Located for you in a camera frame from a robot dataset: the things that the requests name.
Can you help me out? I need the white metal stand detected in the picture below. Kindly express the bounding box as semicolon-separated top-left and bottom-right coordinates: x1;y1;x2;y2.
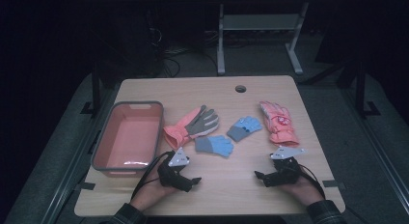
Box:
216;1;310;76

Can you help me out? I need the person's right hand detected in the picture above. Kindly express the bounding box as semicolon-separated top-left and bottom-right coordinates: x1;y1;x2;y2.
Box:
279;174;324;207

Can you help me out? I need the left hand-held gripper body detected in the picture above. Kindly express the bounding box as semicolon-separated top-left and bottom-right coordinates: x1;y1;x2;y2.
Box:
156;146;195;191

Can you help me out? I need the grey tape strip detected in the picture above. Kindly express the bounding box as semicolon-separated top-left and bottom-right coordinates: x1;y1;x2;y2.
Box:
321;179;347;190
73;182;96;192

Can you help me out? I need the pink padded ski glove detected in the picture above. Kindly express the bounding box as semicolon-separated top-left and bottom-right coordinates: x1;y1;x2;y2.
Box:
259;100;300;148

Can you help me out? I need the person's left hand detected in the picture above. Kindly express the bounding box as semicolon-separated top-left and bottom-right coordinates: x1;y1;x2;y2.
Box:
129;167;177;213

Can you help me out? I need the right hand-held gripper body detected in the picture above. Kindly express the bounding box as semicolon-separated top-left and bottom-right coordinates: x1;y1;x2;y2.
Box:
265;146;308;187

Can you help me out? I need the pink and grey work glove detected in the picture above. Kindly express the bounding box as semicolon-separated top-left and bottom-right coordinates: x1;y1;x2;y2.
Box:
162;104;221;151

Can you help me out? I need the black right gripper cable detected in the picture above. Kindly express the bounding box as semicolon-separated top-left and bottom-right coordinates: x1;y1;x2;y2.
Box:
298;163;326;200

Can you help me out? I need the blue knit glove grey cuff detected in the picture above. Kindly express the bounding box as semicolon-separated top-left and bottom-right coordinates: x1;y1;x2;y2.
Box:
194;134;235;159
226;115;263;143

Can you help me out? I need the pink plastic basin grey rim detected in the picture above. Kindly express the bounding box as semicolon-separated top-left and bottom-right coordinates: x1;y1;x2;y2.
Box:
91;100;165;179

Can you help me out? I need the black metal stand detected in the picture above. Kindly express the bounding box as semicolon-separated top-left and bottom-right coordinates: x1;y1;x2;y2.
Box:
353;58;382;120
80;64;102;116

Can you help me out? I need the floor cables bundle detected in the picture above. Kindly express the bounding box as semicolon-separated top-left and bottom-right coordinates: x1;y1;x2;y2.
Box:
146;11;220;78

